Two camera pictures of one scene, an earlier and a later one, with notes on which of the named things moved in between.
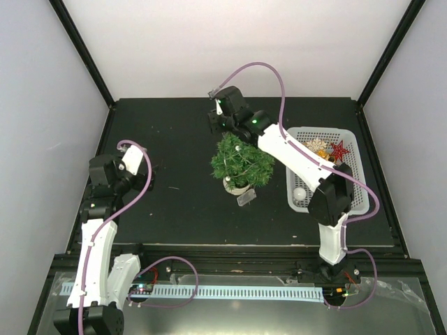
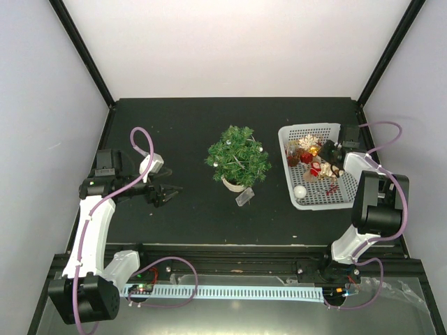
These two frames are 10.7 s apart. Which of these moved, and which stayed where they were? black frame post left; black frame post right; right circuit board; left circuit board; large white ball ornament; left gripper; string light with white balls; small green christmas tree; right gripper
Moved: string light with white balls; left gripper; right gripper
Stayed: small green christmas tree; left circuit board; black frame post right; black frame post left; right circuit board; large white ball ornament
